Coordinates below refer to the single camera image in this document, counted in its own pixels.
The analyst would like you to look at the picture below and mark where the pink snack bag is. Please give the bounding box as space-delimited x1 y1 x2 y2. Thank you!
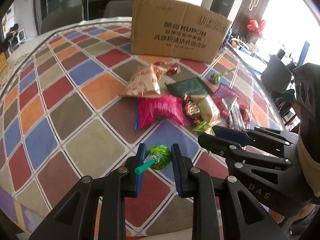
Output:
135 95 189 129

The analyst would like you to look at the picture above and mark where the brown cardboard box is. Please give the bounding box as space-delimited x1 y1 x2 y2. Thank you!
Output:
130 0 232 63

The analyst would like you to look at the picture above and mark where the colourful checkered table mat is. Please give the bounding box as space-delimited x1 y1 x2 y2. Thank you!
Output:
1 21 283 235

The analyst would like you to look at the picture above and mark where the grey dining chair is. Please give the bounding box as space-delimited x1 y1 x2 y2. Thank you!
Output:
103 0 134 18
41 5 84 34

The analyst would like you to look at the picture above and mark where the dark side chair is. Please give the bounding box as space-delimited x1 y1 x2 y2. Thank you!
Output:
261 55 292 93

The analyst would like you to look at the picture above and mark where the dark green snack packet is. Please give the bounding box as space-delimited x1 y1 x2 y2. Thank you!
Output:
165 77 213 98

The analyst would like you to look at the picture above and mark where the red bow decoration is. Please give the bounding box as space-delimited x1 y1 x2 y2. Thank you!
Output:
247 19 266 38

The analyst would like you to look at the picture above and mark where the colourful small candy pack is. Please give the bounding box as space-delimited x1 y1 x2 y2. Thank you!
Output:
183 93 201 125

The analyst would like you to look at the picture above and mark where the red striped snack packet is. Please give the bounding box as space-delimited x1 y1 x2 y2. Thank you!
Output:
212 83 239 119

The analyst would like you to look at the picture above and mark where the white low cabinet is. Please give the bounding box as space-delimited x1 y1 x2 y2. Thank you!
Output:
229 38 267 73

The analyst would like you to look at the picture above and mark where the yellow green snack bag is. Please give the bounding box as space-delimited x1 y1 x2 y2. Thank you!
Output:
191 95 220 127

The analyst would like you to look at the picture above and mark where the grey dining chair left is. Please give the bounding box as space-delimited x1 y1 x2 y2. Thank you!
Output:
41 5 84 34

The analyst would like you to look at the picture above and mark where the grey dining chair right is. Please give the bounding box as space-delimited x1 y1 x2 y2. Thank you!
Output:
103 0 134 18

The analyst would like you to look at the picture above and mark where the small green candy packet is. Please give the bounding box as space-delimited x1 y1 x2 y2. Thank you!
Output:
193 121 215 135

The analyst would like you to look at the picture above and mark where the green lollipop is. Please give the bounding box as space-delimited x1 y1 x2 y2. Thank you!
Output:
144 145 171 172
210 68 236 85

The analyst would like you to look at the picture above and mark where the beige red snack bag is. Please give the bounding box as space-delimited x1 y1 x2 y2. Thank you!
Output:
120 64 168 98

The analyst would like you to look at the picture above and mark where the small red candy wrapper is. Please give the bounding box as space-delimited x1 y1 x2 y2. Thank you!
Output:
154 61 181 75

